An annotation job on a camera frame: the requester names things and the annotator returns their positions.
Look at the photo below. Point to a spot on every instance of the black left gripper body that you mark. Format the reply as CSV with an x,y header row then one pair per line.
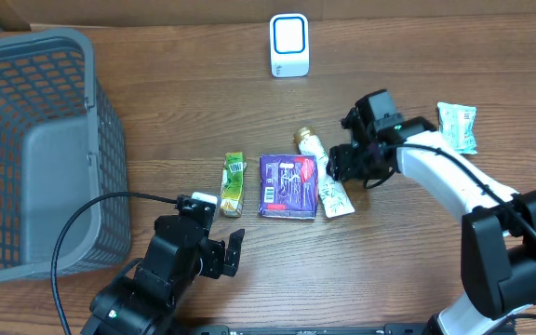
x,y
212,261

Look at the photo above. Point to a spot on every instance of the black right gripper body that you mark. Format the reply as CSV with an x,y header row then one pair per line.
x,y
363,164

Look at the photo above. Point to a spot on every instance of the white tube gold cap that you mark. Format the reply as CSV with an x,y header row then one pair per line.
x,y
334,198

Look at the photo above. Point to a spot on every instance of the green yellow snack packet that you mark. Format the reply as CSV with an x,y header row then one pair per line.
x,y
232,184

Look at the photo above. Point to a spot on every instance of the purple Carefree pad packet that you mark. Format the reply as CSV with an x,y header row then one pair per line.
x,y
289,186

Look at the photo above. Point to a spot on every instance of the teal tissue packet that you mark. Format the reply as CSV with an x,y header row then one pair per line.
x,y
456,126

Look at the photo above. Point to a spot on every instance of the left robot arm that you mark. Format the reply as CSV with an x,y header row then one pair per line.
x,y
142,298

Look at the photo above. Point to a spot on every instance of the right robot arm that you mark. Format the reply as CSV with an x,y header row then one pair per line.
x,y
498,223

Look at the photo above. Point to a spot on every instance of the white barcode scanner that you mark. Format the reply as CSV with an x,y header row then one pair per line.
x,y
289,45

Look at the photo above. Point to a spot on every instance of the grey plastic shopping basket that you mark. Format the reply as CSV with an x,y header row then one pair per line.
x,y
63,170

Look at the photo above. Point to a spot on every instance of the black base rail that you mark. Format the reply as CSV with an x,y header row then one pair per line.
x,y
388,329

